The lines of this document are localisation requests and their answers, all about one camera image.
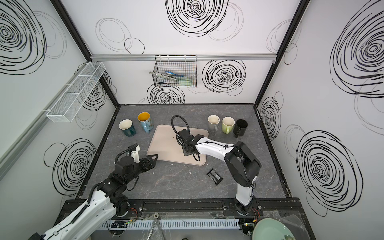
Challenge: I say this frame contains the grey mug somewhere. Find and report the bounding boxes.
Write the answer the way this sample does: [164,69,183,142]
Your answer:
[208,115,221,132]

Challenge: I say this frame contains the dark green mug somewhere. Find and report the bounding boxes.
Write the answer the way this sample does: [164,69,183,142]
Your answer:
[119,120,137,137]

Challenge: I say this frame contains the blue butterfly mug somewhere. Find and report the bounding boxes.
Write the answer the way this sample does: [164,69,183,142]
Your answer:
[138,112,154,133]

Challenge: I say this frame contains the light green mug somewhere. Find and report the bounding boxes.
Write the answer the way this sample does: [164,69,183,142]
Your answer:
[222,117,236,135]

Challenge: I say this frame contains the black mug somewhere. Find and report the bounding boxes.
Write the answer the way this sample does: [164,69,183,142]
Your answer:
[233,119,248,138]

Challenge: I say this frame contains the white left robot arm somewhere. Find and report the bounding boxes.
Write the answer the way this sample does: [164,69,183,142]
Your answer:
[29,144,159,240]

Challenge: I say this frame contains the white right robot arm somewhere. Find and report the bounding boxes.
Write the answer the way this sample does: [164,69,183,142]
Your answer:
[171,115,262,215]

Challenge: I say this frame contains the beige plastic tray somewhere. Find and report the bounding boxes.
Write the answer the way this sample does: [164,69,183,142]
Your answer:
[147,125,207,166]

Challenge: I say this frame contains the black snack packet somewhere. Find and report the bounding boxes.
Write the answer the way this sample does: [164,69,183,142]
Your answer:
[207,169,223,186]

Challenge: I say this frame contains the light green plate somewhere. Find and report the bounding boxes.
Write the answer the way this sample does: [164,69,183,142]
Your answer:
[252,218,296,240]

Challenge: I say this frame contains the utensils in wire basket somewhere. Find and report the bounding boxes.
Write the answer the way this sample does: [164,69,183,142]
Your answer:
[149,71,194,85]

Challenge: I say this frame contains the black wire basket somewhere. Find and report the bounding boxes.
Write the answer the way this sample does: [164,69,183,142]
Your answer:
[152,55,198,88]

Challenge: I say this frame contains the white slotted cable duct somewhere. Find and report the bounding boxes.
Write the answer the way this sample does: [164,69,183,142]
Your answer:
[98,219,241,231]

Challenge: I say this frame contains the white wire shelf basket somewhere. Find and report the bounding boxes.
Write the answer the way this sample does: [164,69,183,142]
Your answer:
[46,62,106,123]

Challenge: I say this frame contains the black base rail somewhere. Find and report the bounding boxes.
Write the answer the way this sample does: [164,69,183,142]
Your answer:
[59,196,304,218]

